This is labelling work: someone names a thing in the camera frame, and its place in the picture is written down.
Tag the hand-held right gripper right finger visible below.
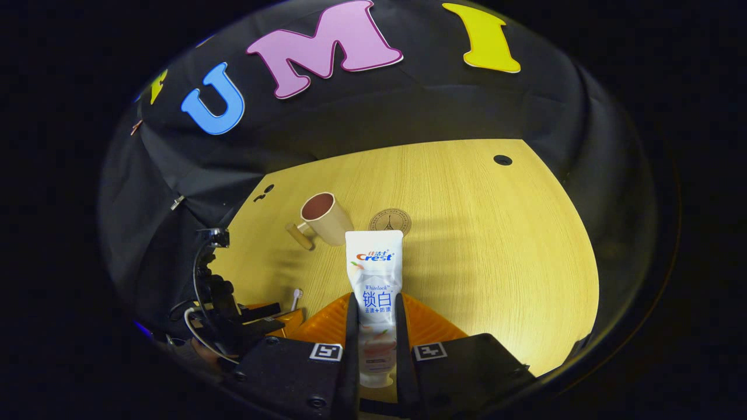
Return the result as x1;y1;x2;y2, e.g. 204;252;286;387
395;293;536;420

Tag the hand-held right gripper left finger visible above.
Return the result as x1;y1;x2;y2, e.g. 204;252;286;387
225;293;361;420

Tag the white toothpaste tube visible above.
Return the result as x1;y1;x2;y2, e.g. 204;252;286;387
344;230;404;389

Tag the beige cup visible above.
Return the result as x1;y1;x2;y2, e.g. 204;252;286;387
285;192;355;252

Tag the round brown coaster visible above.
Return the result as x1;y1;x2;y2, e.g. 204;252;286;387
369;208;413;237

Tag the wooden desktop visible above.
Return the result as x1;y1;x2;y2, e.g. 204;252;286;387
207;138;601;404

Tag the black backdrop cloth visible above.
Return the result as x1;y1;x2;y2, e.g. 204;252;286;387
96;0;660;374

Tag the black cable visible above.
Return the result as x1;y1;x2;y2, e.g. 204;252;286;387
191;239;214;319

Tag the white cable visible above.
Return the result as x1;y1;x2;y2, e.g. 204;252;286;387
184;306;241;366

